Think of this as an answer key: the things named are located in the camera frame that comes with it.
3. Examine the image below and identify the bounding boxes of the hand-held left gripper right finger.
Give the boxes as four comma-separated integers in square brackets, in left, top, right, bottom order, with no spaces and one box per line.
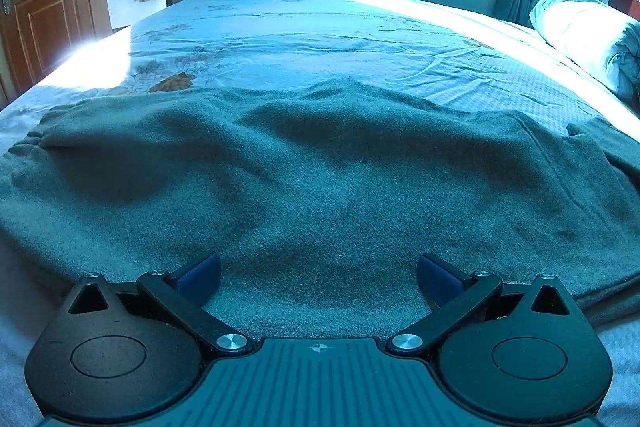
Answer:
[385,252,577,355]

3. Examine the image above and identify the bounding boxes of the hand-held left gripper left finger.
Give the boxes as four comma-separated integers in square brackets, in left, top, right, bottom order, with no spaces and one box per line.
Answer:
[66,251,254,354]

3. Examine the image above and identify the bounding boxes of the grey-green fleece pants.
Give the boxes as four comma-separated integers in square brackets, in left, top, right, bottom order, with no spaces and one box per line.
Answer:
[0,78,640,340]

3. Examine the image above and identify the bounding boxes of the bed with floral sheet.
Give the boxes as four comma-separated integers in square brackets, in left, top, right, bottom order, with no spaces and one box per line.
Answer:
[0,0,640,427]

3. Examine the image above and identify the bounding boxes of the rolled white and blue duvet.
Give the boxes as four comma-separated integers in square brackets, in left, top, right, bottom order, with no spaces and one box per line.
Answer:
[529,0,640,104]

